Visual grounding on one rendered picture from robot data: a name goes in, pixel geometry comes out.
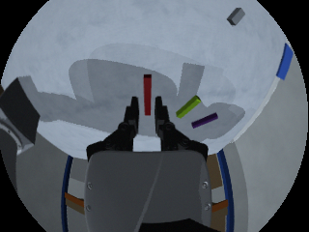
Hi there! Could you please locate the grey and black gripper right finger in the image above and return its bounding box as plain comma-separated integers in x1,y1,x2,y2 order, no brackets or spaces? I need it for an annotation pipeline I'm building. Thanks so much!
154,96,209,162

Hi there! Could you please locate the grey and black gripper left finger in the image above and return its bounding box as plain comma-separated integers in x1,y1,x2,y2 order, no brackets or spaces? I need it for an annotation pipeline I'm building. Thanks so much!
86,97,139,162

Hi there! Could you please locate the lime green rod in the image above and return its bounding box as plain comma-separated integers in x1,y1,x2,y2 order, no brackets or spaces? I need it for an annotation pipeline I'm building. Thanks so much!
176,95,201,118

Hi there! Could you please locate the dark red rod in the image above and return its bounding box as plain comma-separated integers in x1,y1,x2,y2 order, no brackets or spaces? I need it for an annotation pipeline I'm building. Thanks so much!
144,74,152,116

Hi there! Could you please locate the dark purple rod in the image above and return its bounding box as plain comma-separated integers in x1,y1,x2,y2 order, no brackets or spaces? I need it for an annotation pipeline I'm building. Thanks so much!
191,112,218,129

